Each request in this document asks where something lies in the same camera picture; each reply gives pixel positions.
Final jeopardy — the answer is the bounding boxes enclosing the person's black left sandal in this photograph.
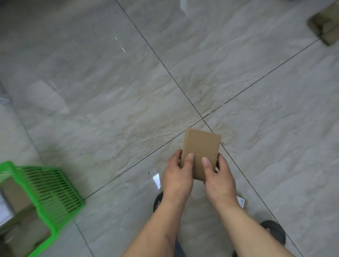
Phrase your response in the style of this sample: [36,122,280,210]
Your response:
[153,192,164,214]

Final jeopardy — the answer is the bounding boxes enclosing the person's right forearm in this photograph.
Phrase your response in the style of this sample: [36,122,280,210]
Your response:
[212,202,295,257]

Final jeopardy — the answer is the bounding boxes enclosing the green plastic basket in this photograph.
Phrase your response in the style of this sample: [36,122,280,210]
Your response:
[0,161,86,257]

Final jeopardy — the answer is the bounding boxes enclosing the person's dark blue trousers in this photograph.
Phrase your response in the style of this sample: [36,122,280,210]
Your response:
[174,238,186,257]

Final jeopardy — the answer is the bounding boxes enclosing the person's left forearm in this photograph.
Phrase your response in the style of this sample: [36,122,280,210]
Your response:
[119,198,192,257]

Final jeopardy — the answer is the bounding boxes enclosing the large brown cardboard box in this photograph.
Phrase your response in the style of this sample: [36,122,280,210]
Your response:
[307,3,339,46]

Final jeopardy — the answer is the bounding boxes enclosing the person's left hand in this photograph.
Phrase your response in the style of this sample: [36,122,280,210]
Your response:
[162,150,195,205]

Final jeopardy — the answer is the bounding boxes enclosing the person's black sandal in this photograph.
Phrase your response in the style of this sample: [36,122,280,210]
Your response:
[153,192,164,214]
[260,220,287,245]

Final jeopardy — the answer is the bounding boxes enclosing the small brown cardboard box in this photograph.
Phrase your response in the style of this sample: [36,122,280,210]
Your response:
[179,128,221,182]

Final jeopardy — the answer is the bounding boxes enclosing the person's right hand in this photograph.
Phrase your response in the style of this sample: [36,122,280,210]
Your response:
[201,153,240,210]

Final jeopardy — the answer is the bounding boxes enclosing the person's black right sandal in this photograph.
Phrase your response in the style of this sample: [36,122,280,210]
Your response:
[260,220,287,245]

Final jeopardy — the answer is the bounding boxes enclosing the white packet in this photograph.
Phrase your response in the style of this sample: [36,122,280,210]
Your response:
[0,193,15,228]

